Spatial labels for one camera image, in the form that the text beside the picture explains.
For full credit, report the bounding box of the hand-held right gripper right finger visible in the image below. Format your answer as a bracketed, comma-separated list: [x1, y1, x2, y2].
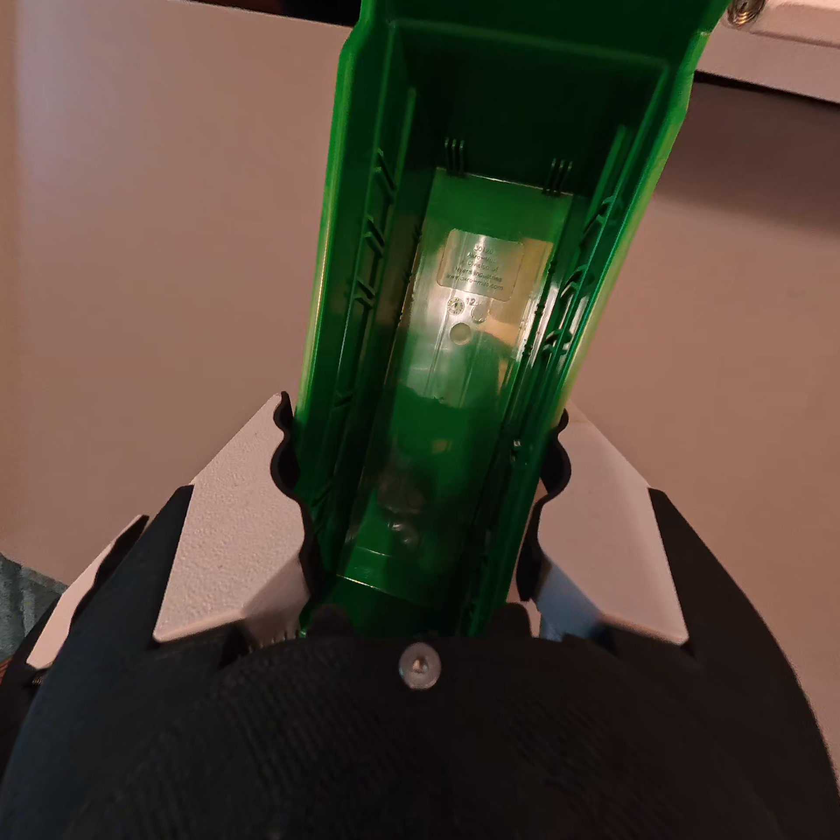
[516, 402, 690, 647]

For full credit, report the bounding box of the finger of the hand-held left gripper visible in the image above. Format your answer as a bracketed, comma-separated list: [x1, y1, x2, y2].
[25, 514, 151, 670]

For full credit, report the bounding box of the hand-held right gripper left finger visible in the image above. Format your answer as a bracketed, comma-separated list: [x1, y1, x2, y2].
[152, 391, 324, 647]

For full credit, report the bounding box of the green plastic bin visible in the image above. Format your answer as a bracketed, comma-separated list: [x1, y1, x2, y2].
[292, 0, 732, 641]

